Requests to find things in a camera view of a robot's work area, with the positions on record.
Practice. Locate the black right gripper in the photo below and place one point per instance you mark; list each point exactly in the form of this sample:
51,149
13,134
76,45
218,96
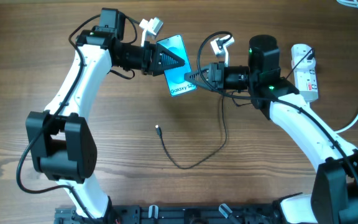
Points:
216,74

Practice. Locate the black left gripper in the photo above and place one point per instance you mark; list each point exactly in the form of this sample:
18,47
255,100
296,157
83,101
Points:
148,50

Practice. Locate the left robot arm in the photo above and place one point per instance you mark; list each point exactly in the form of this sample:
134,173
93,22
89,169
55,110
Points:
60,142

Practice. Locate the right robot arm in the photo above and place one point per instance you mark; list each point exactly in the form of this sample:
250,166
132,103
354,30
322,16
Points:
334,198

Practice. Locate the white power strip socket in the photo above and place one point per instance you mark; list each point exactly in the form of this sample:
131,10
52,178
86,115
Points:
303,64

